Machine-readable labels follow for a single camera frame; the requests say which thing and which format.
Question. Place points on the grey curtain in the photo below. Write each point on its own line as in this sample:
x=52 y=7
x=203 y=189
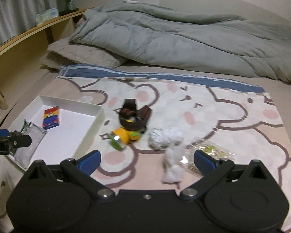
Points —
x=19 y=9

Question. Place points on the tissue box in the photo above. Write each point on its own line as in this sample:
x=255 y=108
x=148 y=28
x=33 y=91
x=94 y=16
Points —
x=47 y=14

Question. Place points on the wooden headboard shelf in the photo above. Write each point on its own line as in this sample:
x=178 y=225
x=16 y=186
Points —
x=21 y=48

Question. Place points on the colourful small card box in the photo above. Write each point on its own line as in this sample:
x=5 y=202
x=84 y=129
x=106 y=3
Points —
x=50 y=119

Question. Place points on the white power adapter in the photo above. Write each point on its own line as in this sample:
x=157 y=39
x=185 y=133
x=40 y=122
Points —
x=132 y=2

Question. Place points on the beige fluffy blanket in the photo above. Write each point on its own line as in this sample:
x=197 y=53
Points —
x=82 y=53

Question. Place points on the green glass bottle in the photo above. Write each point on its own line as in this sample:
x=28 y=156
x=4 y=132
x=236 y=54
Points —
x=68 y=1

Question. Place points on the grey duvet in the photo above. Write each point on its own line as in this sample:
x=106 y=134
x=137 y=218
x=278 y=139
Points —
x=184 y=36

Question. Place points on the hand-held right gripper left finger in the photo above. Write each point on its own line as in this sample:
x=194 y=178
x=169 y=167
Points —
x=89 y=161

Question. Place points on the white cardboard box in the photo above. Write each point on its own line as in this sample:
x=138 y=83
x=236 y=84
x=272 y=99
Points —
x=70 y=131

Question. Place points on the cartoon printed blanket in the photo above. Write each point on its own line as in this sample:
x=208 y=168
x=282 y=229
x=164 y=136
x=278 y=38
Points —
x=208 y=106

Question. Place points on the black tray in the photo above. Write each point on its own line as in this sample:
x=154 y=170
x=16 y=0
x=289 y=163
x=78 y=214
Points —
x=71 y=12

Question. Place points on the beige bed sheet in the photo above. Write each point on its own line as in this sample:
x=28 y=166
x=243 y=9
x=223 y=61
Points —
x=281 y=87

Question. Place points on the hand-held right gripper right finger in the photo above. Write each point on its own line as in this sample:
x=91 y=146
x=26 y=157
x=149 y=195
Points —
x=205 y=161

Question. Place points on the white cotton wad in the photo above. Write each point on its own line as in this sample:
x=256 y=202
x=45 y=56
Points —
x=173 y=165

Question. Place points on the white cloth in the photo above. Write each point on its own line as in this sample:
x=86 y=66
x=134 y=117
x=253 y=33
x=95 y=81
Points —
x=163 y=138

